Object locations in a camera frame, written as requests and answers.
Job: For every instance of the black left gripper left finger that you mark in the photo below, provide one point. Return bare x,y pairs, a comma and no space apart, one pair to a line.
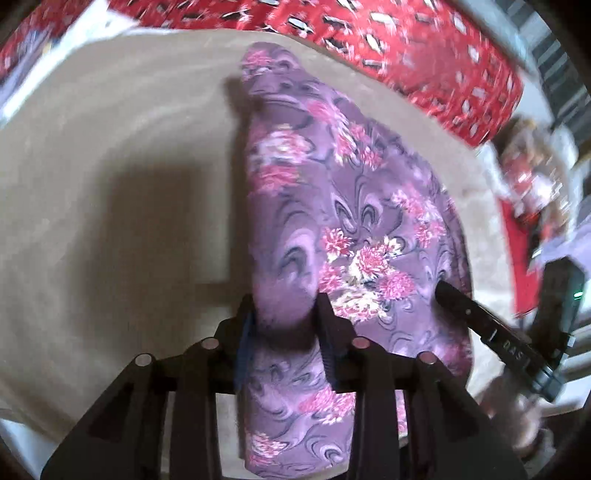
160,406

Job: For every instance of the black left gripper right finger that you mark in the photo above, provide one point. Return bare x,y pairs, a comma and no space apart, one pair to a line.
413,420

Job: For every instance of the purple floral cloth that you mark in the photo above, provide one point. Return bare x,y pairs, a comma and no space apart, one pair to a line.
337,206

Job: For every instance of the person right hand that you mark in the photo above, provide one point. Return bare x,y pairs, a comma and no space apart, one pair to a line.
513,411

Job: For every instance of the stuffed toy in plastic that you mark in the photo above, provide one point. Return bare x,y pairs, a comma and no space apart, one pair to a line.
536,167

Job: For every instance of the red penguin print blanket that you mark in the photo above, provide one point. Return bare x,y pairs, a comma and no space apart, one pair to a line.
428,51

